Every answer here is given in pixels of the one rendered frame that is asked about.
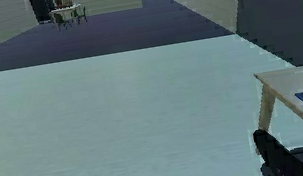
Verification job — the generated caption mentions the dark green dining chair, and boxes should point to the dark green dining chair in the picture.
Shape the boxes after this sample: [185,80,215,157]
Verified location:
[73,5,90,26]
[52,10,71,32]

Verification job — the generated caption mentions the small white dining table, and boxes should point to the small white dining table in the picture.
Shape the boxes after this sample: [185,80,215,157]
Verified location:
[49,3,84,27]

